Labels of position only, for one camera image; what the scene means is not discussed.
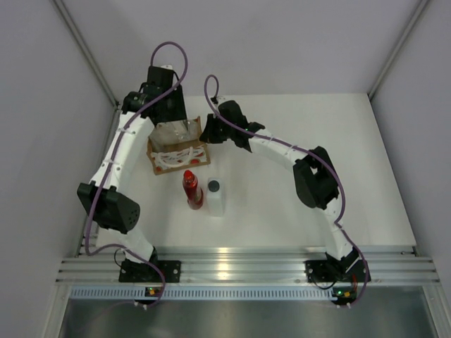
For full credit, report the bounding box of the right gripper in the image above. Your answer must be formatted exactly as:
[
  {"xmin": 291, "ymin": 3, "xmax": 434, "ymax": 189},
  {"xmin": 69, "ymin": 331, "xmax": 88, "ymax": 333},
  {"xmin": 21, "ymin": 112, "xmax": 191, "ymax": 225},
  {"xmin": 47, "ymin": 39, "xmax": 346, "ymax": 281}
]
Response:
[{"xmin": 200, "ymin": 115, "xmax": 234, "ymax": 145}]

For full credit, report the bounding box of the burlap watermelon canvas bag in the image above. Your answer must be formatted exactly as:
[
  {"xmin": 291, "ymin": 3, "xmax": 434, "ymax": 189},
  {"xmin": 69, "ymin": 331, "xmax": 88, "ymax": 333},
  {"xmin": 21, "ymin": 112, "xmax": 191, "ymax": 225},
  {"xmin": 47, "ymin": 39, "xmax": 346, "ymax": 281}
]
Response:
[{"xmin": 147, "ymin": 116, "xmax": 211, "ymax": 175}]

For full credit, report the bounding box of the white bottle grey cap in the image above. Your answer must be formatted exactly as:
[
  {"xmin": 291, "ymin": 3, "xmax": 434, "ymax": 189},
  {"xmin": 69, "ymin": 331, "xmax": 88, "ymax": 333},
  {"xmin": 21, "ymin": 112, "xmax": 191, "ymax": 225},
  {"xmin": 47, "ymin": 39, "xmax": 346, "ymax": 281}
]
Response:
[{"xmin": 206, "ymin": 177, "xmax": 225, "ymax": 217}]

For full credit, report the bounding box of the red liquid bottle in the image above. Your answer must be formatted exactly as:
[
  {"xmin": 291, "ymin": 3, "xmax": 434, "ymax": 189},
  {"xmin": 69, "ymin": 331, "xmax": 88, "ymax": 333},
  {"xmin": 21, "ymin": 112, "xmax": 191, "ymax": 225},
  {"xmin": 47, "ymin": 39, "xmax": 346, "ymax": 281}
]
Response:
[{"xmin": 183, "ymin": 170, "xmax": 204, "ymax": 210}]

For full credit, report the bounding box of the clear square bottle black label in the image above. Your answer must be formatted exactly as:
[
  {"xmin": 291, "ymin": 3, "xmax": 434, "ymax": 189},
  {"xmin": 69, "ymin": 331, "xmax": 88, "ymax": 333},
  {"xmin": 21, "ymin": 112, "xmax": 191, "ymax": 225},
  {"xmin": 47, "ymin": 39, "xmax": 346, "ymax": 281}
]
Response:
[{"xmin": 171, "ymin": 119, "xmax": 198, "ymax": 143}]

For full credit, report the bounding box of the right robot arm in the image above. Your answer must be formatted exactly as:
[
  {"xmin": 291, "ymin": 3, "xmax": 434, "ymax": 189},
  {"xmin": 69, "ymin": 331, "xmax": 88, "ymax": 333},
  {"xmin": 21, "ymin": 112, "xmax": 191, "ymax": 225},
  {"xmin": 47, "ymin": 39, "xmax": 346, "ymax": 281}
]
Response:
[{"xmin": 201, "ymin": 97, "xmax": 370, "ymax": 284}]

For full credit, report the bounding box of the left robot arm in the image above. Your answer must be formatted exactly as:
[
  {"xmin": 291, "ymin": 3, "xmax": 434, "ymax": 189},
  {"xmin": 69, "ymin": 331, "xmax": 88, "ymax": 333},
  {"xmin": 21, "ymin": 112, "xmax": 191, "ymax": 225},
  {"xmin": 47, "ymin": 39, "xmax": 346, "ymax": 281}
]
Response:
[{"xmin": 77, "ymin": 65, "xmax": 186, "ymax": 283}]

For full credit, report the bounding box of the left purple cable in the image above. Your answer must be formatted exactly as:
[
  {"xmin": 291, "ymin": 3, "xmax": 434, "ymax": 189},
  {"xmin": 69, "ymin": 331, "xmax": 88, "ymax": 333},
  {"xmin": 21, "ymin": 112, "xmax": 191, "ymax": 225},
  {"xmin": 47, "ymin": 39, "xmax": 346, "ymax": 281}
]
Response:
[{"xmin": 84, "ymin": 42, "xmax": 190, "ymax": 313}]

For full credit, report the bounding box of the purple cable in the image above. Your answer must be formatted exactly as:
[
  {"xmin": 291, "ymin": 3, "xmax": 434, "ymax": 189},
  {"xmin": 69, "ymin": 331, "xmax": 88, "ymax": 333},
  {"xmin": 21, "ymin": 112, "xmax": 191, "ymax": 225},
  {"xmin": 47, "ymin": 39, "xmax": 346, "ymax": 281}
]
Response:
[
  {"xmin": 84, "ymin": 42, "xmax": 190, "ymax": 313},
  {"xmin": 204, "ymin": 75, "xmax": 371, "ymax": 307}
]

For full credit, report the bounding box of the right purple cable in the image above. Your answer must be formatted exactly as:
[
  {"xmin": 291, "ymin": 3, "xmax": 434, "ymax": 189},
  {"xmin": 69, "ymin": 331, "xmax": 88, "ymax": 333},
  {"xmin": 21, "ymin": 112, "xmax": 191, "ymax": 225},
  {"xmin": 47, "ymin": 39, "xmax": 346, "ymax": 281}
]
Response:
[{"xmin": 204, "ymin": 75, "xmax": 371, "ymax": 307}]

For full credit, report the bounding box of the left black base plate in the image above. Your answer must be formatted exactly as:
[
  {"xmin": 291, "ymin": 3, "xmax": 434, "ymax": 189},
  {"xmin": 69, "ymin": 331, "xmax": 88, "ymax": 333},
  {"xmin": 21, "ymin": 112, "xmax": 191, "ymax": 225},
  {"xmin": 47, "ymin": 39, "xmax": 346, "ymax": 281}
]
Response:
[{"xmin": 157, "ymin": 260, "xmax": 182, "ymax": 283}]

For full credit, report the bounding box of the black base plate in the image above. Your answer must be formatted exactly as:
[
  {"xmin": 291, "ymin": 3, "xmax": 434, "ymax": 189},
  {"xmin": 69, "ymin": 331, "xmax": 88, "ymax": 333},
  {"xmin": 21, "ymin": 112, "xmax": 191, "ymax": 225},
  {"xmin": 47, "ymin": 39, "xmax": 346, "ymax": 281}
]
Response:
[
  {"xmin": 157, "ymin": 260, "xmax": 182, "ymax": 283},
  {"xmin": 305, "ymin": 260, "xmax": 333, "ymax": 283}
]

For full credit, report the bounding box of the left aluminium frame post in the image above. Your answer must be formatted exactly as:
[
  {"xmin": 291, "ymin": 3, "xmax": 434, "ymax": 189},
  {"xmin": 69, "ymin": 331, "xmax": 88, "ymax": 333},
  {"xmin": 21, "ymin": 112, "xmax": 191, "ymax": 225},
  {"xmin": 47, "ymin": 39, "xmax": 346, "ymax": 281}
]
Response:
[{"xmin": 50, "ymin": 0, "xmax": 119, "ymax": 107}]

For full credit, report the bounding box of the aluminium frame post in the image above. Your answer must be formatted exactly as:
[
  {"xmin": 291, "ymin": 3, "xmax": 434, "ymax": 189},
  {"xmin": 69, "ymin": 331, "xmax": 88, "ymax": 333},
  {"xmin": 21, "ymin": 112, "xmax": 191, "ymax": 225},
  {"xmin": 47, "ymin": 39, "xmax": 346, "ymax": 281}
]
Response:
[
  {"xmin": 50, "ymin": 0, "xmax": 119, "ymax": 107},
  {"xmin": 367, "ymin": 0, "xmax": 431, "ymax": 101}
]

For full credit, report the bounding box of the right aluminium frame post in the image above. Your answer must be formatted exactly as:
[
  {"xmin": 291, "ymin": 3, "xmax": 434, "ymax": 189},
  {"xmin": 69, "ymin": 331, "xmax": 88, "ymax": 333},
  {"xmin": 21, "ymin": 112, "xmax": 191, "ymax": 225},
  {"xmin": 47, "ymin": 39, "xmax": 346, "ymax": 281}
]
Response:
[{"xmin": 367, "ymin": 0, "xmax": 431, "ymax": 101}]

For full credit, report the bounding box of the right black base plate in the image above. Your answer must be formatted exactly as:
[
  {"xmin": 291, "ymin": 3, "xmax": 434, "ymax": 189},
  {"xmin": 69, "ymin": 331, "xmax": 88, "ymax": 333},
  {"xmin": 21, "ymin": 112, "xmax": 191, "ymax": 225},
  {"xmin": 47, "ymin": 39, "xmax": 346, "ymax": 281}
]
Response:
[{"xmin": 305, "ymin": 260, "xmax": 333, "ymax": 283}]

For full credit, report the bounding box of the aluminium mounting rail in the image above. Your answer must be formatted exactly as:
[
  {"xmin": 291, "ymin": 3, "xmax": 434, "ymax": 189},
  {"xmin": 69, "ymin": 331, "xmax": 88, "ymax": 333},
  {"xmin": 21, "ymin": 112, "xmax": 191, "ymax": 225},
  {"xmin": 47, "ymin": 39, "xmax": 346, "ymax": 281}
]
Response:
[{"xmin": 56, "ymin": 246, "xmax": 440, "ymax": 286}]

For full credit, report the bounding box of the slotted cable duct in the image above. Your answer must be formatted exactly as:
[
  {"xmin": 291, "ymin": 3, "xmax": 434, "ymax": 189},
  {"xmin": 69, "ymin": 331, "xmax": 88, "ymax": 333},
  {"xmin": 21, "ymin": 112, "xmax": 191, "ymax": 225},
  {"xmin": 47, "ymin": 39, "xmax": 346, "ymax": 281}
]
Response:
[{"xmin": 70, "ymin": 285, "xmax": 351, "ymax": 301}]

